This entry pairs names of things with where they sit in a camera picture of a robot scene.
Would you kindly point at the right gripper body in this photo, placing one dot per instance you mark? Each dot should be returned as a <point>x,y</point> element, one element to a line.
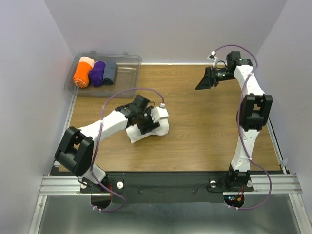
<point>219,75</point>

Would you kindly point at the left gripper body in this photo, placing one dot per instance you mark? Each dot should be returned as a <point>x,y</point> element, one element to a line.
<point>145,119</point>

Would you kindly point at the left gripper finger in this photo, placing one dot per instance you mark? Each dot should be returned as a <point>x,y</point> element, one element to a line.
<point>154,126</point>
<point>144,130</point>

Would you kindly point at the white towel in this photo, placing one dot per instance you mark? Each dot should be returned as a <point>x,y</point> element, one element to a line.
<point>134,133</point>

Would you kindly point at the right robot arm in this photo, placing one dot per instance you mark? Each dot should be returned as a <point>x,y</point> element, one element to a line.
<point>252,114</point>

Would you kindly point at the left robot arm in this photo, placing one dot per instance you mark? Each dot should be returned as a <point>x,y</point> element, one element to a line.
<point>78,146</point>

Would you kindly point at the grey rolled towel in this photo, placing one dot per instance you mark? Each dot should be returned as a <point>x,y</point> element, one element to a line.
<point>109,73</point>

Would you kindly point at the purple rolled towel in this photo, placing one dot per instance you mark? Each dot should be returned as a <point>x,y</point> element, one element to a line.
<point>96,74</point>

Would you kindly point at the clear plastic bin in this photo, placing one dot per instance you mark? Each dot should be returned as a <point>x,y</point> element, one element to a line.
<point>126,76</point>

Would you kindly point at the orange rolled towel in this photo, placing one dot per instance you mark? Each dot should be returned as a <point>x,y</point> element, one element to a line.
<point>84,66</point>

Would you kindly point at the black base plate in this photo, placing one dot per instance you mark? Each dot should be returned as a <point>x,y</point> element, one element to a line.
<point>166,187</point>

